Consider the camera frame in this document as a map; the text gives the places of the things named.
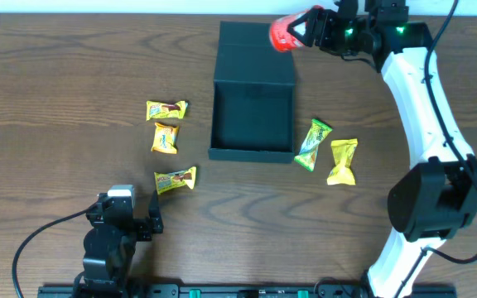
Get orange yellow biscuit packet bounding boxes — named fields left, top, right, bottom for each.
left=151, top=123, right=179, bottom=154

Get yellow snack bag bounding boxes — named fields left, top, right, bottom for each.
left=326, top=138, right=358, bottom=185

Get left black cable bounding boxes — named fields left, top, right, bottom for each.
left=12, top=206, right=99, bottom=298

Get green yellow snack packet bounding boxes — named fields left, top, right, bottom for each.
left=294, top=119, right=332, bottom=172

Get black open gift box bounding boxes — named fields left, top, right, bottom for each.
left=208, top=22, right=296, bottom=163

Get yellow apollo wafer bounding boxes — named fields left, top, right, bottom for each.
left=154, top=166, right=197, bottom=195
left=146, top=100, right=188, bottom=121

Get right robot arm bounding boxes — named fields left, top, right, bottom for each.
left=269, top=0, right=477, bottom=297

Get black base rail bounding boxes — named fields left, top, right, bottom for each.
left=36, top=282, right=458, bottom=298

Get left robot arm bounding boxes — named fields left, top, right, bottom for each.
left=71, top=185, right=164, bottom=297

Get red Pringles can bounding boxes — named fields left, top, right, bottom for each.
left=268, top=5, right=324, bottom=52

